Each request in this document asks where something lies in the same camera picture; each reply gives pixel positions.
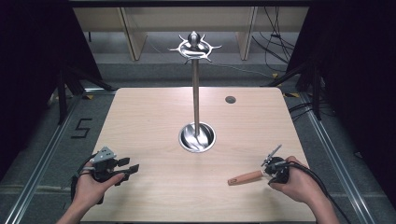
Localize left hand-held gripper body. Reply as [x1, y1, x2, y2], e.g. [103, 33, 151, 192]
[89, 146, 126, 184]

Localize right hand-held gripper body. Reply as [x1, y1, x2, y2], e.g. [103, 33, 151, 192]
[261, 144, 291, 185]

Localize utensil with wooden handle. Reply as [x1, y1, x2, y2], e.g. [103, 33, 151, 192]
[227, 169, 271, 187]

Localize steel utensil rack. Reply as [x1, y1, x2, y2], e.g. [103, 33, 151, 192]
[167, 30, 223, 154]

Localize person's right hand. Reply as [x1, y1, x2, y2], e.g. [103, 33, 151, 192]
[268, 155, 325, 207]

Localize person's left hand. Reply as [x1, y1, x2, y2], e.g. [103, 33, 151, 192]
[72, 172, 126, 214]

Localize black tripod stand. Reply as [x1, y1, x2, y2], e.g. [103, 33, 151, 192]
[55, 65, 117, 126]
[266, 59, 325, 121]

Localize black curtain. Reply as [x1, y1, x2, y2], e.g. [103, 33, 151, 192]
[286, 0, 396, 206]
[0, 0, 104, 181]

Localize light wooden desk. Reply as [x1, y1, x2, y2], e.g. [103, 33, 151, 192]
[72, 6, 310, 62]

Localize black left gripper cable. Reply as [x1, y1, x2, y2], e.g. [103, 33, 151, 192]
[70, 153, 105, 205]

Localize aluminium floor rail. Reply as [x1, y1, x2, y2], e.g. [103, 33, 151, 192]
[298, 91, 377, 224]
[4, 92, 94, 224]

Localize black floor cables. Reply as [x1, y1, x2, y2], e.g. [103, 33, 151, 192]
[287, 101, 337, 122]

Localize thin white floor cable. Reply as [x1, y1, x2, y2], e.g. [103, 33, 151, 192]
[213, 63, 275, 80]

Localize bundle of black hanging cables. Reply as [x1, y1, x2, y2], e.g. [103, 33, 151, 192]
[251, 6, 296, 65]

